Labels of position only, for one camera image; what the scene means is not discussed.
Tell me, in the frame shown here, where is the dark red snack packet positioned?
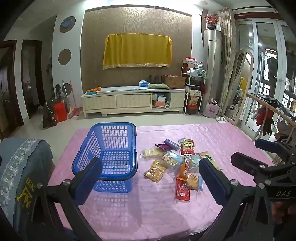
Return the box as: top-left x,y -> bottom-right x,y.
174,176 -> 190,201

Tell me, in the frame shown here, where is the standing fan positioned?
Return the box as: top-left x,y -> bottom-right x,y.
55,80 -> 72,109

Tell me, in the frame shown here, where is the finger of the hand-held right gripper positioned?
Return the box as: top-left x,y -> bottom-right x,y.
254,138 -> 296,164
231,152 -> 278,189

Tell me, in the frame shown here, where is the orange cookie packet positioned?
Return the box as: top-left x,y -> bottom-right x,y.
179,155 -> 192,179

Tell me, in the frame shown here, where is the vase with red flowers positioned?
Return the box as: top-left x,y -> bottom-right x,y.
203,14 -> 220,29

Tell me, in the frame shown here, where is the black bag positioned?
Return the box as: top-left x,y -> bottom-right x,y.
42,98 -> 58,128

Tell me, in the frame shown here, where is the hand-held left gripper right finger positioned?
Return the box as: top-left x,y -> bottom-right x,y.
198,158 -> 274,241

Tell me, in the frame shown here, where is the clear cracker packet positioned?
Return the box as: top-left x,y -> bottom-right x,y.
140,148 -> 165,159

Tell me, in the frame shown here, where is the red bag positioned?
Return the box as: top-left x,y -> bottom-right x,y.
54,100 -> 68,123

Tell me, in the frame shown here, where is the pink quilted blanket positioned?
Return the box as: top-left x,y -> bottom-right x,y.
47,123 -> 274,237

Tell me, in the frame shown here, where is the standing air conditioner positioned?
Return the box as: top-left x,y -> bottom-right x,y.
203,28 -> 223,112

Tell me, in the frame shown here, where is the blue plastic basket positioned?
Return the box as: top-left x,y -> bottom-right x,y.
72,122 -> 138,194

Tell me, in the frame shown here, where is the cream TV cabinet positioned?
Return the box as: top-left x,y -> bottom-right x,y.
81,86 -> 186,118

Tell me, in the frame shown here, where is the arched floor mirror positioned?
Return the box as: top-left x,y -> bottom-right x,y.
228,49 -> 254,126

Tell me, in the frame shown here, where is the purple snack packet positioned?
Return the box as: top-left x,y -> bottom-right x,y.
155,139 -> 181,151

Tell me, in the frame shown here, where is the person's right hand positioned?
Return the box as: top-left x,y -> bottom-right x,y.
272,202 -> 296,224

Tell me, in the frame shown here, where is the white shelf rack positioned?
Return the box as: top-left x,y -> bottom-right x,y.
181,57 -> 206,114

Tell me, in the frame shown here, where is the yellow cloth cover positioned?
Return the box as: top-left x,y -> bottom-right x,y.
103,34 -> 173,70

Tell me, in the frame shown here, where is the glass balcony door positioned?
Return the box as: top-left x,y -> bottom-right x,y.
235,19 -> 296,139

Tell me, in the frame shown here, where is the pink broom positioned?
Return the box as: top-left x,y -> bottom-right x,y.
67,79 -> 81,119

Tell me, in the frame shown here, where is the red sauce packet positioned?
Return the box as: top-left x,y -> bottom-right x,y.
178,138 -> 196,156

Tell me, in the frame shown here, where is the wooden clothes rack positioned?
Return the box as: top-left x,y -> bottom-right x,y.
246,93 -> 296,163

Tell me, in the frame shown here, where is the light blue snack packet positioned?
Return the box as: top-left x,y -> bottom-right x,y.
185,155 -> 201,173
161,151 -> 184,173

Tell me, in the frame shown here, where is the tan orange snack packet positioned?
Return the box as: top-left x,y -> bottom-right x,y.
186,173 -> 203,191

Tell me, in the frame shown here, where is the round wall disc blue plate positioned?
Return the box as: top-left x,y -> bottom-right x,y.
60,16 -> 76,33

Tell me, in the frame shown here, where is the yellow orange snack packet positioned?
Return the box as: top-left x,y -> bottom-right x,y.
144,160 -> 169,182

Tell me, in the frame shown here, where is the cardboard box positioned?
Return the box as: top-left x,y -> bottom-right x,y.
165,75 -> 186,89

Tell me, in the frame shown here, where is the patterned beige curtain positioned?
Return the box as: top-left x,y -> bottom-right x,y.
218,7 -> 235,116

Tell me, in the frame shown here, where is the round brown wall disc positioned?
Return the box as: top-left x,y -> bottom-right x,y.
58,49 -> 72,65

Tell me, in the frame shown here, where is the chair with embroidered grey cover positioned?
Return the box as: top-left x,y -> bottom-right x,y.
0,138 -> 55,232

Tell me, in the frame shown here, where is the dark wooden door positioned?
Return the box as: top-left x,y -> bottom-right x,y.
22,40 -> 45,114
0,40 -> 23,137

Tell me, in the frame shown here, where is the pink bag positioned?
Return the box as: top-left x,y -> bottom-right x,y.
203,99 -> 220,118

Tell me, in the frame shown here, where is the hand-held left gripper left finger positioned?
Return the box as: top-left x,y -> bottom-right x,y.
35,157 -> 103,241

